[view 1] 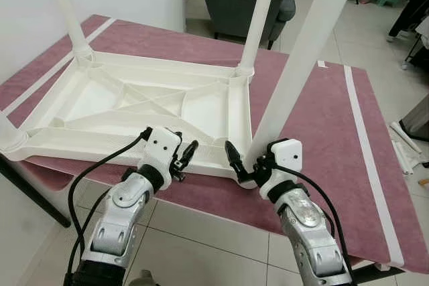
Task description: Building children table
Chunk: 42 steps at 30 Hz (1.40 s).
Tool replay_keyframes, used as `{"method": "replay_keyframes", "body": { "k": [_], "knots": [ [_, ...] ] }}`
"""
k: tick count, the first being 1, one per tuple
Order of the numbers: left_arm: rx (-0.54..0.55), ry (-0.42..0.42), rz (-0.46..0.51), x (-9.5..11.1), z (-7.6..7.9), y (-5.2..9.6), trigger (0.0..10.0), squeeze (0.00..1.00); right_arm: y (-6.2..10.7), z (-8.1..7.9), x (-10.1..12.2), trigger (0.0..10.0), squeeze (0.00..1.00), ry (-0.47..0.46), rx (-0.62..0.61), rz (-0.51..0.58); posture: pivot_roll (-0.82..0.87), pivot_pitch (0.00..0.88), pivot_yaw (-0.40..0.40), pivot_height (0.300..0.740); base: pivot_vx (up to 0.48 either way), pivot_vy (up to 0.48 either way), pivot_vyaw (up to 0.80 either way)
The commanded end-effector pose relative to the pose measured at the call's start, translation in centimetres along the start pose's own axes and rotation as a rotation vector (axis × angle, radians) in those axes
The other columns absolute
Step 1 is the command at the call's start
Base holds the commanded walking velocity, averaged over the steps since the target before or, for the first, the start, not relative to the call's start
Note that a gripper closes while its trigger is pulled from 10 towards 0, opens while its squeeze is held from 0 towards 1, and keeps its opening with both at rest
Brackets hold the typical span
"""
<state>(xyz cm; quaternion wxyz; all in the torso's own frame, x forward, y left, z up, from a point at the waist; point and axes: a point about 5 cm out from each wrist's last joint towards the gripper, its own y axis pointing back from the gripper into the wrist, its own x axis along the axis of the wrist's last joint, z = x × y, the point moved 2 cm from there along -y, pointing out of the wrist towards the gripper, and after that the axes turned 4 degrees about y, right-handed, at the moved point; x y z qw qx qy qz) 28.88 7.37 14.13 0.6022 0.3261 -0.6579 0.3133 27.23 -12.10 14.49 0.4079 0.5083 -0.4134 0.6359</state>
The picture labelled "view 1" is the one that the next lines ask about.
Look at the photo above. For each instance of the grey armchair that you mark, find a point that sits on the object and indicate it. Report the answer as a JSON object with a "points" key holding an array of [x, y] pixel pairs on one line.
{"points": [[241, 8]]}

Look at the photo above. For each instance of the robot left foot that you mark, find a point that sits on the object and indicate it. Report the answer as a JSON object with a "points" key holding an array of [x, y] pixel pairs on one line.
{"points": [[144, 279]]}

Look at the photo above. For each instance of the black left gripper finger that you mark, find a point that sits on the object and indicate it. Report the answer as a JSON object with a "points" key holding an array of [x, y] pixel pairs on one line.
{"points": [[190, 153]]}

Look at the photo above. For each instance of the person in black trousers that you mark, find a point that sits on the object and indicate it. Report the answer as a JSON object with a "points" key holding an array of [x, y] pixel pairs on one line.
{"points": [[412, 11]]}

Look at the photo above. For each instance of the pink table cloth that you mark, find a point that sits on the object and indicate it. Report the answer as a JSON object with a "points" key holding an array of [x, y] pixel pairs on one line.
{"points": [[322, 132]]}

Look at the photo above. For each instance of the white tape strip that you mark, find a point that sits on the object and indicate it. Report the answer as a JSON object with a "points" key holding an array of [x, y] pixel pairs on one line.
{"points": [[40, 84], [369, 152]]}

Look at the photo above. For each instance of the white plastic table leg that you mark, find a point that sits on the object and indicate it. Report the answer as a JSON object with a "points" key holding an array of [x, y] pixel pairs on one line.
{"points": [[4, 133], [67, 11], [301, 58], [258, 18]]}

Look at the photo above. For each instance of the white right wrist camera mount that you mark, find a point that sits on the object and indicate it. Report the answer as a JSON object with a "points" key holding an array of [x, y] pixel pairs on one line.
{"points": [[285, 159]]}

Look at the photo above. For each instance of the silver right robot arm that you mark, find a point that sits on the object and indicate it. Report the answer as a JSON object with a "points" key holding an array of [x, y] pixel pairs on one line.
{"points": [[308, 232]]}

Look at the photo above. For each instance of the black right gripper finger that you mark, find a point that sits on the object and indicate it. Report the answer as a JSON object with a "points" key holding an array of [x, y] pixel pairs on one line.
{"points": [[234, 157]]}

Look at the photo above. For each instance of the steel pedal bin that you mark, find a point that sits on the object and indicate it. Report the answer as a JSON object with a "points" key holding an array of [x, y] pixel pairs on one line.
{"points": [[419, 120]]}

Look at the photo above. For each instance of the small white tape piece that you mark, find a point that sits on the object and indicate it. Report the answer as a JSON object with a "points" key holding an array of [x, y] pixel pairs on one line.
{"points": [[322, 64]]}

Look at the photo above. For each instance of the white plastic table top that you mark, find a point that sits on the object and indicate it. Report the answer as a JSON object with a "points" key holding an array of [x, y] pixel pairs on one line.
{"points": [[87, 98]]}

